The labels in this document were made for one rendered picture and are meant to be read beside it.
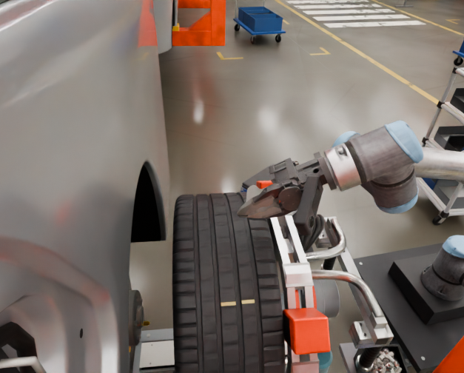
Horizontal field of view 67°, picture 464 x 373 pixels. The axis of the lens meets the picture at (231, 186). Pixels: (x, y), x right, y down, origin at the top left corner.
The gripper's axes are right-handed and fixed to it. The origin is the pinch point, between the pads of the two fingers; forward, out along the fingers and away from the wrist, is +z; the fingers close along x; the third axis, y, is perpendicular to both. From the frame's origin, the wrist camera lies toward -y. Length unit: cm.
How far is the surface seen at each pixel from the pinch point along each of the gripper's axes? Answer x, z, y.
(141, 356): -88, 92, 16
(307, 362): -28.3, 0.5, -23.0
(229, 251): -6.2, 6.8, -3.1
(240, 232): -7.6, 3.9, 2.0
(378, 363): -83, -11, -13
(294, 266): -17.7, -4.3, -5.5
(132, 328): -18.3, 42.2, -6.9
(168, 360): -93, 81, 12
